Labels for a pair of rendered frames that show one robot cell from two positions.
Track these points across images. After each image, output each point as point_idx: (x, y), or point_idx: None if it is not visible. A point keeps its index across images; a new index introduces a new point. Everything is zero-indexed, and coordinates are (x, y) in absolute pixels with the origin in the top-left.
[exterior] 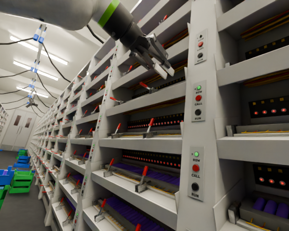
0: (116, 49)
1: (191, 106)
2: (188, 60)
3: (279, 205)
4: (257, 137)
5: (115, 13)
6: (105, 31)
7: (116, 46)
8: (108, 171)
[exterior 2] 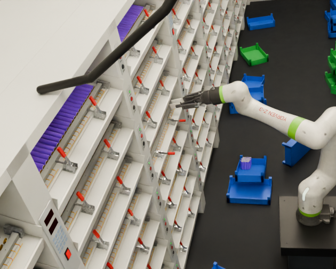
0: (132, 98)
1: (186, 115)
2: (181, 93)
3: None
4: None
5: None
6: (221, 103)
7: (125, 91)
8: (173, 203)
